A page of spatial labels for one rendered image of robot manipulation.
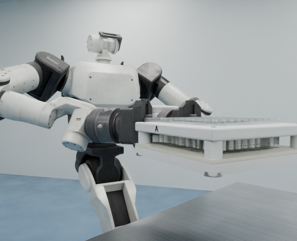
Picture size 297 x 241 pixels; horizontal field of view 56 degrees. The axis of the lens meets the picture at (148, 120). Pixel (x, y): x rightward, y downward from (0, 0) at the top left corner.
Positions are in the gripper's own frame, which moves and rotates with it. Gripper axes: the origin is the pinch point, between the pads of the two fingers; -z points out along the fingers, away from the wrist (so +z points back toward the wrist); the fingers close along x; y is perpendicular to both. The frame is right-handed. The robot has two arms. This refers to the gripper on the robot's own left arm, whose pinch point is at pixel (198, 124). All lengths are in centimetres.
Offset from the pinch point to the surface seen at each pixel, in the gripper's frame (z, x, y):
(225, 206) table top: -9.3, 18.0, -0.8
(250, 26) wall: 221, -116, -217
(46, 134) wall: 420, 23, 23
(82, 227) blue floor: 199, 99, 0
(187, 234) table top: -18.3, 18.1, 14.0
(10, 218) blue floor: 248, 97, 64
